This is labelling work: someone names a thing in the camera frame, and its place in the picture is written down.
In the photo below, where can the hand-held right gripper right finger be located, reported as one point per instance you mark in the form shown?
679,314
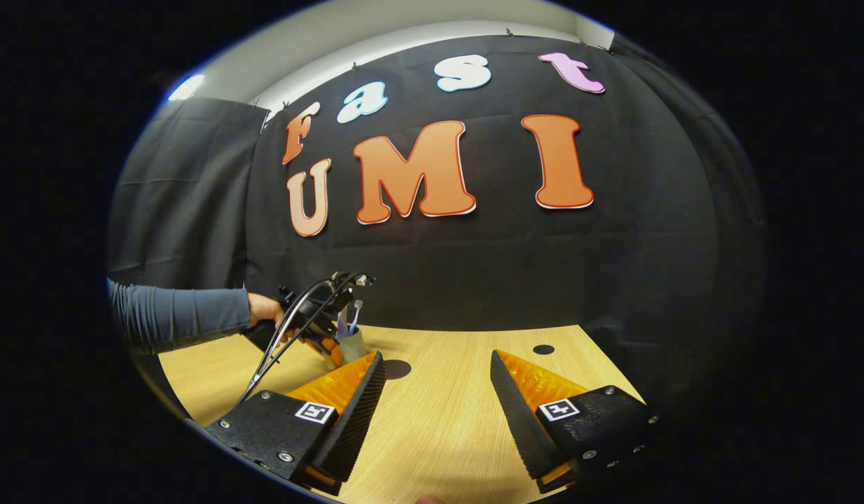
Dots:
519,420

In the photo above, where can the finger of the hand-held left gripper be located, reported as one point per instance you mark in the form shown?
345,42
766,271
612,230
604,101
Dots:
332,350

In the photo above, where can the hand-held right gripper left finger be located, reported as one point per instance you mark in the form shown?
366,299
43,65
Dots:
355,420

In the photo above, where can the white toothpaste tube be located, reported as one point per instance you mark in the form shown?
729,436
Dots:
342,323

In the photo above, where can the white toothbrush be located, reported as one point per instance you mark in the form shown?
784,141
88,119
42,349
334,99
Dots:
356,316

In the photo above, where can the wooden desktop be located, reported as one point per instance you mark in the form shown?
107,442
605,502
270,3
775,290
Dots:
439,413

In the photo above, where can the black backdrop cloth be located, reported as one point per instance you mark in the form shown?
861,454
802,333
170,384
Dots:
474,266

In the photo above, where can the dark side cloth panel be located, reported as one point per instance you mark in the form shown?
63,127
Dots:
733,231
180,196

